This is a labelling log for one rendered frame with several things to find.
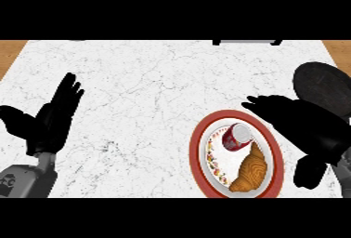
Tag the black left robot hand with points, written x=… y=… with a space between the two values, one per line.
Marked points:
x=54 y=124

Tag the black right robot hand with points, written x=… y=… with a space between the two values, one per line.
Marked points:
x=301 y=124

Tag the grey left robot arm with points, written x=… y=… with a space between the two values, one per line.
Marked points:
x=28 y=178

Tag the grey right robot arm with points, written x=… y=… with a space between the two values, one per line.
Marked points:
x=345 y=176

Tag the red rimmed white plate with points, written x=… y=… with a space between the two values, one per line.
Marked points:
x=274 y=161

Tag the dark round pan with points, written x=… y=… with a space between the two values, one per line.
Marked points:
x=324 y=83

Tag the red can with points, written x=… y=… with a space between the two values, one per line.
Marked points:
x=236 y=137

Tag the golden brown croissant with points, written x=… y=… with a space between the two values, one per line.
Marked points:
x=249 y=172

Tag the dark appliance with grey bar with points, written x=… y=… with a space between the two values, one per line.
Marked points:
x=246 y=41

